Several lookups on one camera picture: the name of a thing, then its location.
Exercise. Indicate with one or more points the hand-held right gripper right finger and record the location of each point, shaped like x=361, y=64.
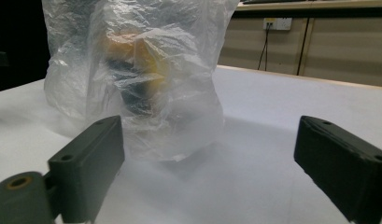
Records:
x=344, y=168

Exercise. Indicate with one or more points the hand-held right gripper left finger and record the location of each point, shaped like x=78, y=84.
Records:
x=86, y=168

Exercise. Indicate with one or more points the clear plastic bag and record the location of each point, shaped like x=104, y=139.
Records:
x=138, y=77

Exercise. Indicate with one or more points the yellow and black object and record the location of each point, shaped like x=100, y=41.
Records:
x=137, y=68

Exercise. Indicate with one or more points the beige desk panel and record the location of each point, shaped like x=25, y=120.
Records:
x=319, y=40

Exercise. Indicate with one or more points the white wall socket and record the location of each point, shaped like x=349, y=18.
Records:
x=277, y=23

